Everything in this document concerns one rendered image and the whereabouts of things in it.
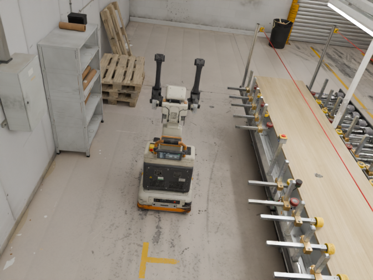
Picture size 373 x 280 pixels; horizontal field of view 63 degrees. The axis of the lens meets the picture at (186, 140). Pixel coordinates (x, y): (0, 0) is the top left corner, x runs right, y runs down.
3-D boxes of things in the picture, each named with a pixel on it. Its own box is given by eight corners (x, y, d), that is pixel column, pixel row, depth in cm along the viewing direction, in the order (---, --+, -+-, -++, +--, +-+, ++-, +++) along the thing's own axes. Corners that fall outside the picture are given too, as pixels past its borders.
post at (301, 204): (283, 239, 273) (301, 203, 244) (282, 235, 276) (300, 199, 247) (287, 239, 273) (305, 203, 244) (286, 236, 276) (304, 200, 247)
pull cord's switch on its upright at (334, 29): (308, 96, 496) (335, 26, 430) (305, 91, 508) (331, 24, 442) (312, 96, 497) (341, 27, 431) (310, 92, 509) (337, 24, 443)
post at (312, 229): (291, 264, 252) (312, 228, 224) (290, 260, 255) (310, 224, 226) (295, 264, 252) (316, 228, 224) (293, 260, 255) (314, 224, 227)
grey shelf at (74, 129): (56, 154, 421) (36, 43, 329) (76, 118, 493) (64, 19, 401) (89, 157, 424) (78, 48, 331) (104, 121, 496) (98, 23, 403)
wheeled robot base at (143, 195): (190, 214, 360) (193, 200, 345) (136, 209, 357) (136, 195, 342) (191, 175, 414) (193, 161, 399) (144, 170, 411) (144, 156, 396)
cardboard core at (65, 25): (58, 22, 366) (83, 25, 368) (60, 20, 372) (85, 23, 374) (59, 29, 371) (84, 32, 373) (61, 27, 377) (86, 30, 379)
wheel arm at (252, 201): (247, 204, 277) (248, 201, 274) (247, 201, 280) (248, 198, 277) (294, 208, 280) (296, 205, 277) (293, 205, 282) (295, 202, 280)
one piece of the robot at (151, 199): (184, 205, 350) (185, 200, 345) (148, 202, 348) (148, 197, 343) (184, 204, 352) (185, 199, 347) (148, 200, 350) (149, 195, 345)
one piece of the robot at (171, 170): (188, 201, 358) (197, 145, 308) (141, 197, 355) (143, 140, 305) (188, 181, 385) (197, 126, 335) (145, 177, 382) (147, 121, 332)
